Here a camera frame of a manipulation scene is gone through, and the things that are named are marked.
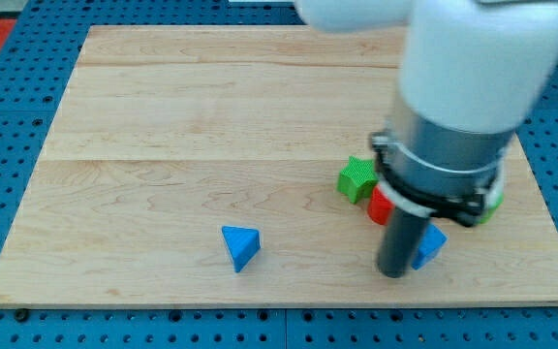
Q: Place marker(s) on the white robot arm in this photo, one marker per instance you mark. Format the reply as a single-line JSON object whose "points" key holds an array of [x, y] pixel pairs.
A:
{"points": [[470, 73]]}

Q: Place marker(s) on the blue cube block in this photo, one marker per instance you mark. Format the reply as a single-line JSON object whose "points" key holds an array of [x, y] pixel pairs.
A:
{"points": [[429, 247]]}

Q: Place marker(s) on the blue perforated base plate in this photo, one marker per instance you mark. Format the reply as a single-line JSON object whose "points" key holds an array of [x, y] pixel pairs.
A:
{"points": [[36, 62]]}

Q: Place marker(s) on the red block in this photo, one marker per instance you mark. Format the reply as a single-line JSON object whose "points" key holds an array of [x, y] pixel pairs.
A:
{"points": [[380, 207]]}

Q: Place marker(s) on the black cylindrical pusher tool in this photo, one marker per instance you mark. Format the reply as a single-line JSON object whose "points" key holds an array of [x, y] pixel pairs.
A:
{"points": [[400, 243]]}

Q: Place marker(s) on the wooden board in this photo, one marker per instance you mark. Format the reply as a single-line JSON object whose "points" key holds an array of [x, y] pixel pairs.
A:
{"points": [[165, 134]]}

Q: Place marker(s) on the green round block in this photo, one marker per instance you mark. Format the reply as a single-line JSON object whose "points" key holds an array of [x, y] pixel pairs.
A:
{"points": [[492, 203]]}

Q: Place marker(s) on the green star block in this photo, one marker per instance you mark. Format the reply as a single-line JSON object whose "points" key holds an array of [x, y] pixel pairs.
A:
{"points": [[357, 179]]}

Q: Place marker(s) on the blue triangle block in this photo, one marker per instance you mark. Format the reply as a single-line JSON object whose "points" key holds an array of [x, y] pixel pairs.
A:
{"points": [[242, 244]]}

